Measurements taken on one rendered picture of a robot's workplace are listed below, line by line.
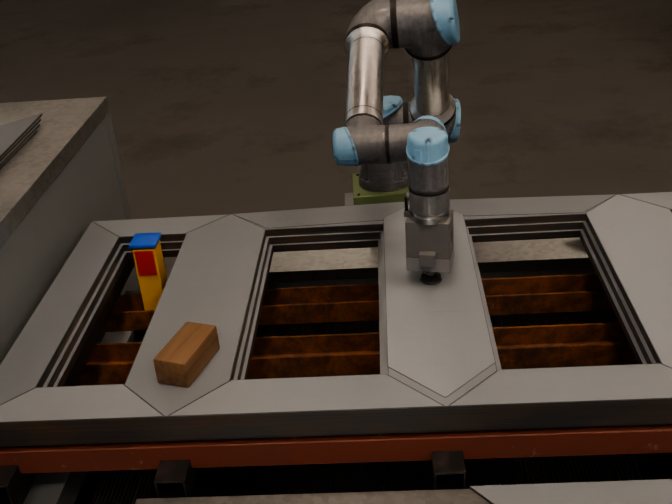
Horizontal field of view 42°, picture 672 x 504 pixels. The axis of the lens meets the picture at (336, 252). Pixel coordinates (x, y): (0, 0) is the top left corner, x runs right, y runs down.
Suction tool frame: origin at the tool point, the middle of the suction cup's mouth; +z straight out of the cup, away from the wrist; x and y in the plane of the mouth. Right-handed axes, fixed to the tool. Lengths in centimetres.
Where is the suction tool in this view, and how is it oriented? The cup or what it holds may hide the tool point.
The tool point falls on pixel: (431, 284)
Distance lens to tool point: 171.7
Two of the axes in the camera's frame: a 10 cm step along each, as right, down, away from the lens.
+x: 2.3, -4.8, 8.5
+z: 0.7, 8.8, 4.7
